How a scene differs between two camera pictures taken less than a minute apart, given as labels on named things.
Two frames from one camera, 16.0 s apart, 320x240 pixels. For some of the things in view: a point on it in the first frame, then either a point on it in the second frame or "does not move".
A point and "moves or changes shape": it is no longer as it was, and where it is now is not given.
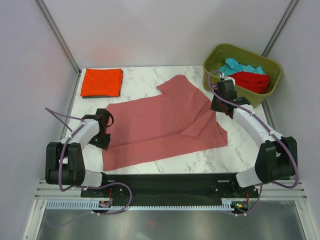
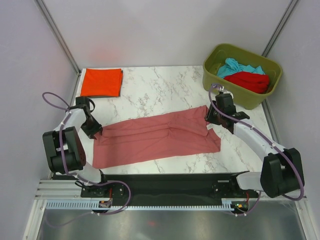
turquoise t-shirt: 232,66 does not move
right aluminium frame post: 293,4 does not move
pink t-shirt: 182,119 moves or changes shape
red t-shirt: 255,82 does not move
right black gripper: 214,106 → 209,117
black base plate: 169,189 does not move
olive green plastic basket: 255,75 does not move
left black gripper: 104,145 → 91,133
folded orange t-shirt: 102,82 does not move
